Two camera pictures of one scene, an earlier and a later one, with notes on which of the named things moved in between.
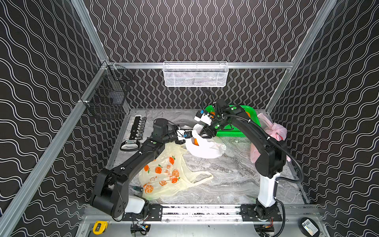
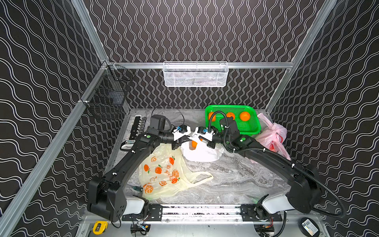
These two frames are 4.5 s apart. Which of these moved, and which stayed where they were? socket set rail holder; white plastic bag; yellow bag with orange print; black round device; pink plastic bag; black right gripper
Moved: black right gripper; white plastic bag
Stayed: pink plastic bag; socket set rail holder; black round device; yellow bag with orange print
